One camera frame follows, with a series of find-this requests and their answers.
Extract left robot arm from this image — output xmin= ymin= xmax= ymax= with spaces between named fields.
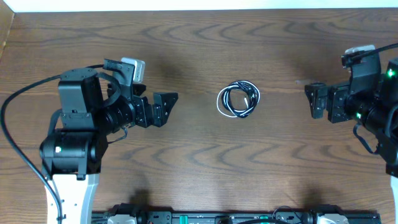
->
xmin=40 ymin=65 xmax=178 ymax=223

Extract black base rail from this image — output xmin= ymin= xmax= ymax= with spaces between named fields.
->
xmin=90 ymin=203 xmax=382 ymax=224

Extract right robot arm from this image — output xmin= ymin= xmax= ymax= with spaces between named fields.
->
xmin=305 ymin=44 xmax=397 ymax=197

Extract black usb cable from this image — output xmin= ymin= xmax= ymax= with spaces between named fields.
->
xmin=221 ymin=80 xmax=260 ymax=119

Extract white usb cable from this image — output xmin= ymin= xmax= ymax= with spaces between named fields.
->
xmin=216 ymin=80 xmax=261 ymax=118

